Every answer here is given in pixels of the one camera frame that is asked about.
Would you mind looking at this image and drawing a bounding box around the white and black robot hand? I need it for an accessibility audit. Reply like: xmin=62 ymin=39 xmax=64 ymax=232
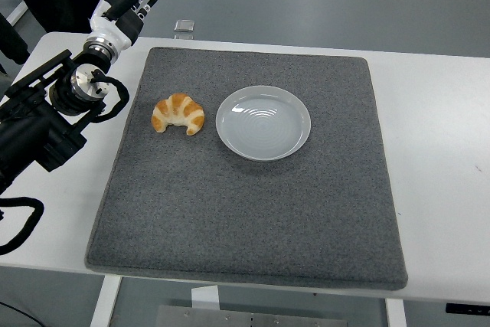
xmin=88 ymin=0 xmax=161 ymax=51

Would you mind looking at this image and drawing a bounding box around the golden brown croissant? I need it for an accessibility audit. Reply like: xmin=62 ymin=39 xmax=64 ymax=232
xmin=151 ymin=93 xmax=205 ymax=136

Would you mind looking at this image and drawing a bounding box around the round light grey plate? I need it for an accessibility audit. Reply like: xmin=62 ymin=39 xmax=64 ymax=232
xmin=215 ymin=86 xmax=312 ymax=162

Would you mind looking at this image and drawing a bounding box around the grey felt mat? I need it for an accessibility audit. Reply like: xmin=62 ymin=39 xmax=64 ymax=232
xmin=83 ymin=46 xmax=409 ymax=292

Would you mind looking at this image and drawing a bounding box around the white table leg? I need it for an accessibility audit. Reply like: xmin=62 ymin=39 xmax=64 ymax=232
xmin=384 ymin=298 xmax=407 ymax=327
xmin=190 ymin=284 xmax=220 ymax=311
xmin=90 ymin=275 xmax=123 ymax=327

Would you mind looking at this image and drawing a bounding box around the black table control panel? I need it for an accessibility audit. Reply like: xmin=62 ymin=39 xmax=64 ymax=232
xmin=446 ymin=302 xmax=490 ymax=315

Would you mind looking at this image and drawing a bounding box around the thin black floor cable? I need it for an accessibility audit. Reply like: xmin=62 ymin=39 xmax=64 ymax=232
xmin=0 ymin=299 xmax=43 ymax=327

